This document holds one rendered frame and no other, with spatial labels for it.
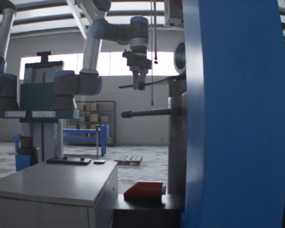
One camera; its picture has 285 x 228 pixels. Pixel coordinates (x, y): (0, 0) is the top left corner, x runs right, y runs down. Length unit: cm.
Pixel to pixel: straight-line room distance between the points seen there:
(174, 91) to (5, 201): 68
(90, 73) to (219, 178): 135
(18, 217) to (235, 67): 47
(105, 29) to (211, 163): 90
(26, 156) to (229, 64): 61
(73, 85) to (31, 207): 127
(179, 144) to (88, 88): 95
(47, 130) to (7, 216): 147
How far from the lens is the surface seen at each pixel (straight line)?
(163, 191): 74
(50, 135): 188
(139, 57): 106
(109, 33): 119
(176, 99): 88
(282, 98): 48
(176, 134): 88
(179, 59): 102
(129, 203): 72
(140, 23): 114
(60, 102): 159
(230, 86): 43
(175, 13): 120
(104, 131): 941
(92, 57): 168
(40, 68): 197
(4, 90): 182
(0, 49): 164
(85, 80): 166
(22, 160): 77
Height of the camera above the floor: 132
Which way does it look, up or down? 2 degrees up
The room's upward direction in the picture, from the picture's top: straight up
